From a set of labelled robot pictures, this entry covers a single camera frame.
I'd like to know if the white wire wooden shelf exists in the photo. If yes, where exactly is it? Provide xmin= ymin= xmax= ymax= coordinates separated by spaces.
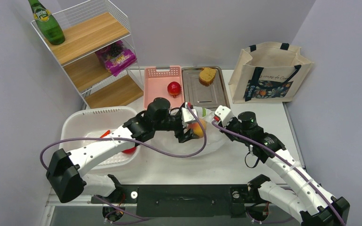
xmin=30 ymin=0 xmax=144 ymax=109

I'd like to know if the white plastic grocery bag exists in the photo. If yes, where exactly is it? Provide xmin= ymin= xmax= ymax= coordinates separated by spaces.
xmin=151 ymin=106 xmax=228 ymax=156

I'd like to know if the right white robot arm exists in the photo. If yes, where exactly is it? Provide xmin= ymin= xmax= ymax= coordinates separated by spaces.
xmin=213 ymin=106 xmax=350 ymax=226

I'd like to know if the orange peach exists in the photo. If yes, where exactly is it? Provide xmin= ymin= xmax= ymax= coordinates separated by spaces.
xmin=188 ymin=119 xmax=207 ymax=138

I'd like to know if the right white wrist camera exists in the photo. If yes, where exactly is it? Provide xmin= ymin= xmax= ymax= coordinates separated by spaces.
xmin=214 ymin=105 xmax=235 ymax=128

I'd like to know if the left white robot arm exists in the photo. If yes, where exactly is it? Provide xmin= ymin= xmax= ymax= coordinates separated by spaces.
xmin=45 ymin=97 xmax=199 ymax=203

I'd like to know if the pink plastic basket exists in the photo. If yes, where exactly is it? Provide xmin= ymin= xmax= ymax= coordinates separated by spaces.
xmin=143 ymin=65 xmax=185 ymax=110

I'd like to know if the green glass bottle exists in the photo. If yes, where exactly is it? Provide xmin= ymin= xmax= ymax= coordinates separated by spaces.
xmin=28 ymin=0 xmax=66 ymax=45

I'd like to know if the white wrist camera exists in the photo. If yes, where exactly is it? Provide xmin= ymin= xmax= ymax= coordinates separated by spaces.
xmin=214 ymin=105 xmax=235 ymax=128
xmin=181 ymin=102 xmax=198 ymax=128

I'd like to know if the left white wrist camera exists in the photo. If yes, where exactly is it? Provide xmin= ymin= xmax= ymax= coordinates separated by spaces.
xmin=181 ymin=102 xmax=198 ymax=128

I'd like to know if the red pomegranate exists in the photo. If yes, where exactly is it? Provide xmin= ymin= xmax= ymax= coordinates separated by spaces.
xmin=167 ymin=81 xmax=181 ymax=97

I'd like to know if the stainless steel tray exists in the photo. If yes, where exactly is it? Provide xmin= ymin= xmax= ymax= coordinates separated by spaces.
xmin=181 ymin=66 xmax=230 ymax=111

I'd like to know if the beige canvas tote bag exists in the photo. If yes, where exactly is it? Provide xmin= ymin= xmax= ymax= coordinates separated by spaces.
xmin=229 ymin=42 xmax=314 ymax=104

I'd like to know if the red chili pepper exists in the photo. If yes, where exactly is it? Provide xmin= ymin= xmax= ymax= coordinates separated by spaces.
xmin=100 ymin=130 xmax=111 ymax=138

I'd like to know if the red tomato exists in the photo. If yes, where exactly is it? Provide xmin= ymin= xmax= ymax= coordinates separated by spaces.
xmin=122 ymin=147 xmax=136 ymax=154

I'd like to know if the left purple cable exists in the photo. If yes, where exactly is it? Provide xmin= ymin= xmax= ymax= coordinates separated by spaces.
xmin=40 ymin=103 xmax=208 ymax=170

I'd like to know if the purple snack packet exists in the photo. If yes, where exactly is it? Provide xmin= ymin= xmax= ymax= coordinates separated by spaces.
xmin=95 ymin=40 xmax=137 ymax=77

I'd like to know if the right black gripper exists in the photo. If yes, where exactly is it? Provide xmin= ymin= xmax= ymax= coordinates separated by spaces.
xmin=219 ymin=114 xmax=251 ymax=144

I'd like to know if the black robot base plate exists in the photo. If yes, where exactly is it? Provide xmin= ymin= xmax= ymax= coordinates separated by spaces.
xmin=105 ymin=185 xmax=270 ymax=220

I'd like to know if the brown bread slice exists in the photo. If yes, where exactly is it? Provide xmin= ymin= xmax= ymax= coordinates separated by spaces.
xmin=198 ymin=67 xmax=216 ymax=86

